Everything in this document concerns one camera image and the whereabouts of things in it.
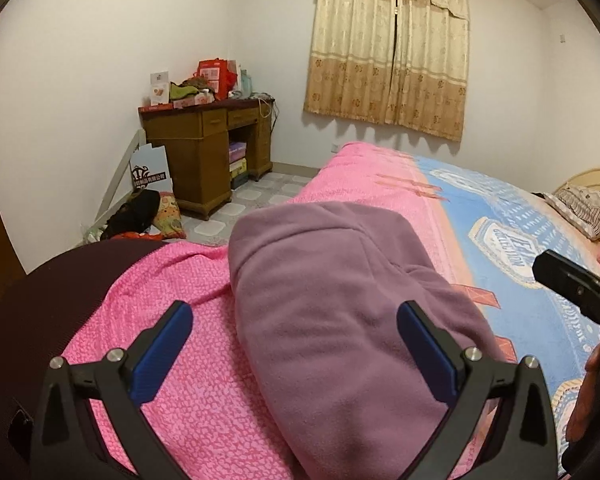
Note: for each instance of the beige patterned window curtain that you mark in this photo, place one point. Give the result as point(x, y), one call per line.
point(380, 50)

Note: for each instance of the black bag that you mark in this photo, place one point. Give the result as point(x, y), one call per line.
point(132, 212)

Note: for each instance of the cream wooden headboard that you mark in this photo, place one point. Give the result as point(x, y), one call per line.
point(590, 177)

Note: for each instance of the floral cushion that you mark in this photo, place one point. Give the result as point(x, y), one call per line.
point(170, 215)

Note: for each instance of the yellow box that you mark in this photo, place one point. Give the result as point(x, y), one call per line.
point(239, 167)

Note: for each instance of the red gift bag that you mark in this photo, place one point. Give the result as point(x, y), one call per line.
point(215, 77)

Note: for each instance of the purple fleece jacket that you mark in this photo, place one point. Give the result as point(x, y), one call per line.
point(330, 310)

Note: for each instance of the patterned ruffled pillow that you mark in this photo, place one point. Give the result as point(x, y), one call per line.
point(585, 210)

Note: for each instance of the white printed box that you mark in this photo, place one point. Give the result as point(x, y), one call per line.
point(160, 87)

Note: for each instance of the white wooden frame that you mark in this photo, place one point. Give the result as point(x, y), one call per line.
point(115, 185)

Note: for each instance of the pink and blue bed blanket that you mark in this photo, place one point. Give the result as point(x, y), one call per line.
point(360, 175)

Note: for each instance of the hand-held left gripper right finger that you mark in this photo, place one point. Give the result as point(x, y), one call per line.
point(427, 355)

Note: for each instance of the purple box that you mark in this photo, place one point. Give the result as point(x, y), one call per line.
point(237, 150)

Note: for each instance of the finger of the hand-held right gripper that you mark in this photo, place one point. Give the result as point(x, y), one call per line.
point(575, 290)

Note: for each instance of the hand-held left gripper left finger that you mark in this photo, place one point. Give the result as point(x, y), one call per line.
point(162, 355)

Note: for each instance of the brown wooden desk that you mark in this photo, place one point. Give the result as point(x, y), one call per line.
point(195, 160)

